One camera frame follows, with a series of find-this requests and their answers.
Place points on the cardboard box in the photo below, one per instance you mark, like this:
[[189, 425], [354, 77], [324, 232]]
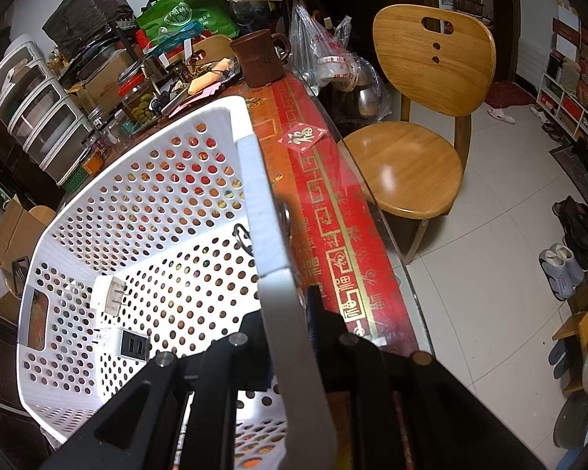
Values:
[[20, 231]]

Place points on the wooden chair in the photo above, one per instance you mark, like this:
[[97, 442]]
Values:
[[442, 64]]

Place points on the red paper fu sticker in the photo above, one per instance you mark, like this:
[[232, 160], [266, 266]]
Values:
[[302, 136]]

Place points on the white stacked drawer organizer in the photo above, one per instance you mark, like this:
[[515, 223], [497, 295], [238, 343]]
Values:
[[39, 113]]

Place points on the white usb charger block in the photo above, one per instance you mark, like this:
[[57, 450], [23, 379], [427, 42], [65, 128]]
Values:
[[112, 338]]

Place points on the white perforated plastic basket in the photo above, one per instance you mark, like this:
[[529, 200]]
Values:
[[188, 221]]

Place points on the clear plastic bag with bowls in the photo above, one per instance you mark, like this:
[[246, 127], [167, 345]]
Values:
[[321, 58]]

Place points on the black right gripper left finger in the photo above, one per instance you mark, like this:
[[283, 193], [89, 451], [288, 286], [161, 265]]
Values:
[[175, 412]]

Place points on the green shopping bag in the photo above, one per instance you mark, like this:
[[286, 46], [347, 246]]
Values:
[[168, 17]]

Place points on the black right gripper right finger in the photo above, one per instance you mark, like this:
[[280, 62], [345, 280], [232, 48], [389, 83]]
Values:
[[404, 412]]

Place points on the grey white sneakers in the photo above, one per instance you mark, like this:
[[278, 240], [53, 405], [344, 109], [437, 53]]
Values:
[[561, 270]]

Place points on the brown ceramic mug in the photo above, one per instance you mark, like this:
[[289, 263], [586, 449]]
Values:
[[262, 56]]

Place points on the glass jar of pickles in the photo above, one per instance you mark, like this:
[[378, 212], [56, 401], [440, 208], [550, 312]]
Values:
[[136, 95]]

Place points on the white shelf unit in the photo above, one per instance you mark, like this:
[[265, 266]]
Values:
[[562, 107]]

